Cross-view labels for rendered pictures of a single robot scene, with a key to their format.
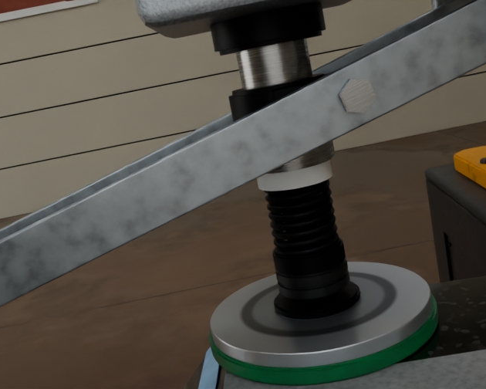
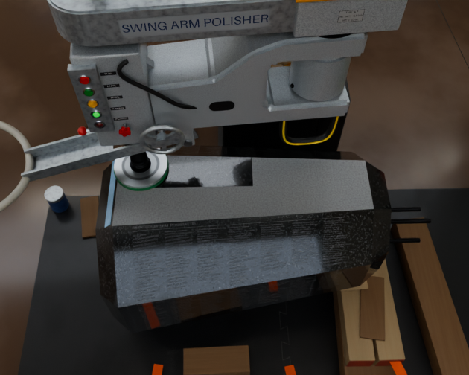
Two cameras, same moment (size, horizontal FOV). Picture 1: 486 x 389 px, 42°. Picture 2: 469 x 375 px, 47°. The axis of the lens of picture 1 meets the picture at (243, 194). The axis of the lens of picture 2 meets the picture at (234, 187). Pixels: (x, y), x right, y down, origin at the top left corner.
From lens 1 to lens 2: 1.69 m
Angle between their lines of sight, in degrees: 46
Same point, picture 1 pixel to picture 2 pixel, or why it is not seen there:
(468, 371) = (166, 193)
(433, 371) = (159, 192)
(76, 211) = (83, 160)
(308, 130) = (137, 150)
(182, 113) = not seen: outside the picture
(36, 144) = not seen: outside the picture
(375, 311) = (152, 173)
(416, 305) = (161, 173)
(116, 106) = not seen: outside the picture
